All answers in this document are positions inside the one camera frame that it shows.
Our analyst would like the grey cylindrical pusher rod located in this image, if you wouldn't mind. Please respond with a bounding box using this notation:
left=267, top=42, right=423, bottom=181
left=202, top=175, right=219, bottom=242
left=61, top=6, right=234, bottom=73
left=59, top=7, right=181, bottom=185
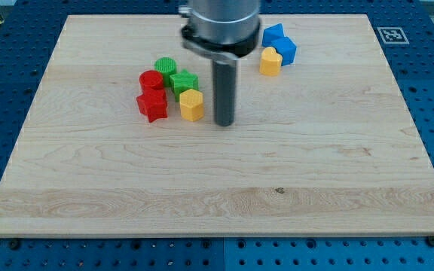
left=212, top=61, right=237, bottom=126

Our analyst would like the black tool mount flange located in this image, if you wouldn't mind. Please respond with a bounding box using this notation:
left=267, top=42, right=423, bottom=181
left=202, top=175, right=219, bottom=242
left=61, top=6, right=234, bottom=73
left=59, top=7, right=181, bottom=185
left=181, top=20, right=261, bottom=63

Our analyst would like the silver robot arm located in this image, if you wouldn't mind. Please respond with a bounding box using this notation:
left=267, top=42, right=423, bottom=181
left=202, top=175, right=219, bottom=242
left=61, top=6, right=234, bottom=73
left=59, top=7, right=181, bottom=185
left=178, top=0, right=261, bottom=126

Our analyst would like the yellow heart block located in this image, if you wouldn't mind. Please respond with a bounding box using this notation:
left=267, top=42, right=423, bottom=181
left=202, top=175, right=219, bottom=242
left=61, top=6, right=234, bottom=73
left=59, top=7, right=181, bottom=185
left=259, top=47, right=283, bottom=76

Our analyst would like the green star block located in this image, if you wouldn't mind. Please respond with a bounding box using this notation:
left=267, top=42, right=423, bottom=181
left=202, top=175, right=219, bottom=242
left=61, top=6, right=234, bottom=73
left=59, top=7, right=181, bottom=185
left=170, top=69, right=199, bottom=102

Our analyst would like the red star block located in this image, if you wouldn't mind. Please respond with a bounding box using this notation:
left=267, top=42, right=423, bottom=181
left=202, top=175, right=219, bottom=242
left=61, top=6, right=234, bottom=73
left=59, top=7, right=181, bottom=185
left=136, top=89, right=167, bottom=123

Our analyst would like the blue pentagon block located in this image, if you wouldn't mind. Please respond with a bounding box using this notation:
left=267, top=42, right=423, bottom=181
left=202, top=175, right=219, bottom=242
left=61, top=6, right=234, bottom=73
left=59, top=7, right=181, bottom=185
left=261, top=23, right=285, bottom=47

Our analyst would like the blue cube block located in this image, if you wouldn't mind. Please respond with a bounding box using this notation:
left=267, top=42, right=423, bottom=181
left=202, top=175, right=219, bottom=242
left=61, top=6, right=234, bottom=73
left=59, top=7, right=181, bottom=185
left=270, top=37, right=297, bottom=66

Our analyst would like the yellow hexagon block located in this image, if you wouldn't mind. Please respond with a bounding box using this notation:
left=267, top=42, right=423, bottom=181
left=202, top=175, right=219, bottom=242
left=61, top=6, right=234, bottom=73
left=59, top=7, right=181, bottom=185
left=179, top=89, right=204, bottom=121

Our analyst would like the green cylinder block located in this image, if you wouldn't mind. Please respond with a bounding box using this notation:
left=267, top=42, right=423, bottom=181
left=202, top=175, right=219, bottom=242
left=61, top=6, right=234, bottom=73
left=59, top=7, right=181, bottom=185
left=154, top=56, right=177, bottom=87

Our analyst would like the red cylinder block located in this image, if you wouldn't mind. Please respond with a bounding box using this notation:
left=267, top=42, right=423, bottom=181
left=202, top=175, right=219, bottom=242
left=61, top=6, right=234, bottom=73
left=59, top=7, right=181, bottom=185
left=139, top=70, right=164, bottom=93

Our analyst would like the wooden board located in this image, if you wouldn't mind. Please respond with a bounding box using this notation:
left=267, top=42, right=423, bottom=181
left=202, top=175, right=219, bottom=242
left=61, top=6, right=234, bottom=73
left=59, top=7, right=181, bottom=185
left=0, top=14, right=434, bottom=238

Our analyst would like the white fiducial marker tag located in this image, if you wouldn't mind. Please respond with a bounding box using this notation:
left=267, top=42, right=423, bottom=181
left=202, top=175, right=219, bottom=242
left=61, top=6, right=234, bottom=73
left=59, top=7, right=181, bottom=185
left=377, top=26, right=409, bottom=44

